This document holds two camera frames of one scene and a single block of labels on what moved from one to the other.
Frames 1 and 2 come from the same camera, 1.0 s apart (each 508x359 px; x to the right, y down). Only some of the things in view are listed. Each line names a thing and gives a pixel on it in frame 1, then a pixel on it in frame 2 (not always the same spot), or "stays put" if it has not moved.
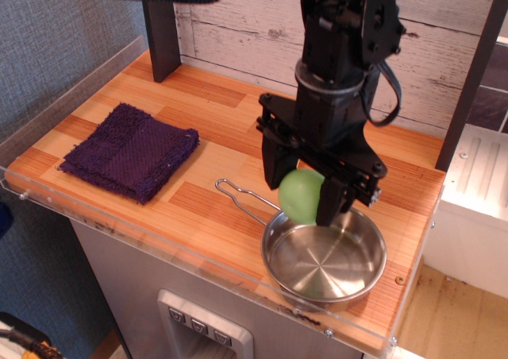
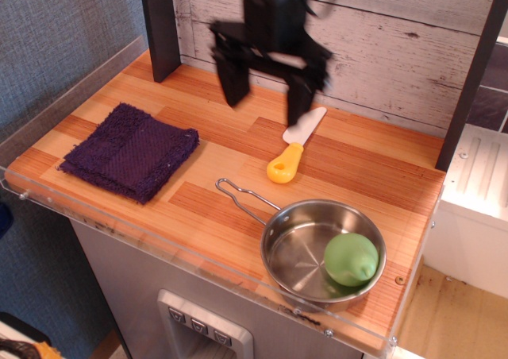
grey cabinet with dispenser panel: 167,308 stays put
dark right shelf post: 464,106 stays put
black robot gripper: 326,126 -> 274,22
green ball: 298,194 -> 351,259
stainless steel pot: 316,268 stays put
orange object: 30,354 -> 48,352
